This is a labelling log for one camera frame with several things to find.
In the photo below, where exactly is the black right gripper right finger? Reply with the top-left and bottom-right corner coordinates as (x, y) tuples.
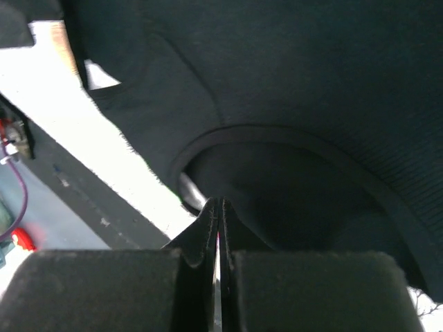
(220, 198), (271, 266)

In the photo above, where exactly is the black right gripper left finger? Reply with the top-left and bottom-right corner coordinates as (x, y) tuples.
(161, 199), (219, 268)

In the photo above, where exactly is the floral fern table mat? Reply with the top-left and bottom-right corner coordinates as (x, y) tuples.
(1, 21), (195, 239)

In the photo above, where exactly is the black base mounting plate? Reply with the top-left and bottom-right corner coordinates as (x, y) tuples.
(24, 120), (170, 249)

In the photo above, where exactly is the black underwear beige waistband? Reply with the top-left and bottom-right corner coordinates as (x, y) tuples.
(63, 1), (442, 302)

